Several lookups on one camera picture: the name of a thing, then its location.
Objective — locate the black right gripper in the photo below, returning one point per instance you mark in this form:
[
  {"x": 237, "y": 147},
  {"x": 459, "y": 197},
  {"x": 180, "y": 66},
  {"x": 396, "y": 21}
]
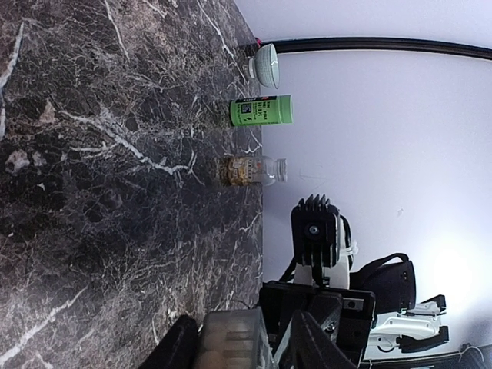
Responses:
[{"x": 345, "y": 315}]

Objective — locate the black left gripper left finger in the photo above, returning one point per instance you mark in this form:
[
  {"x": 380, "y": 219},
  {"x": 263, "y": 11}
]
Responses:
[{"x": 177, "y": 349}]

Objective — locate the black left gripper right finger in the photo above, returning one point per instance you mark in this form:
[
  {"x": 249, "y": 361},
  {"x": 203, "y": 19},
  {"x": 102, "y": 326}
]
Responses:
[{"x": 311, "y": 348}]

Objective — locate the grey weekly pill organizer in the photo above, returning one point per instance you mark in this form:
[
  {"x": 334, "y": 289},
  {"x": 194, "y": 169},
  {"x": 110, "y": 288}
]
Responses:
[{"x": 234, "y": 340}]

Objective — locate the green pill bottle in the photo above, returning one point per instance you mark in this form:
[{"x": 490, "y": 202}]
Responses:
[{"x": 267, "y": 110}]

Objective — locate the small celadon bowl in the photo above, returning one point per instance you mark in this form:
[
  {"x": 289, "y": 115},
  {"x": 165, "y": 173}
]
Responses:
[{"x": 264, "y": 66}]

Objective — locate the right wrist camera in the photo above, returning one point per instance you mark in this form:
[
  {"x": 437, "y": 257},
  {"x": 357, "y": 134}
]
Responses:
[{"x": 323, "y": 247}]

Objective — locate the black corner frame post right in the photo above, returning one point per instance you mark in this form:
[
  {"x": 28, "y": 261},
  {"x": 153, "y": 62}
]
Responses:
[{"x": 344, "y": 44}]

